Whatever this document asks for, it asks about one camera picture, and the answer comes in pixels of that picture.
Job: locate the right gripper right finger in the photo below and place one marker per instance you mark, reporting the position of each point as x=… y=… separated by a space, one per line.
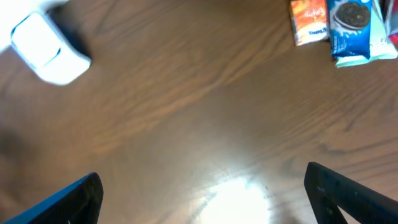
x=330 y=192

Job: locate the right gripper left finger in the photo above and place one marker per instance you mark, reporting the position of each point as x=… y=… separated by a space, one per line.
x=79 y=203

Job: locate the blue snack wrapper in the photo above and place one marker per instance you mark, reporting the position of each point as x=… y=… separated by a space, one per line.
x=349 y=27

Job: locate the orange Kleenex tissue pack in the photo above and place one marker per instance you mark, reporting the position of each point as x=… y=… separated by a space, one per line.
x=309 y=21

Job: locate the purple Carefree pad pack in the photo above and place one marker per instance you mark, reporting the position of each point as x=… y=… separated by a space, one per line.
x=391 y=20

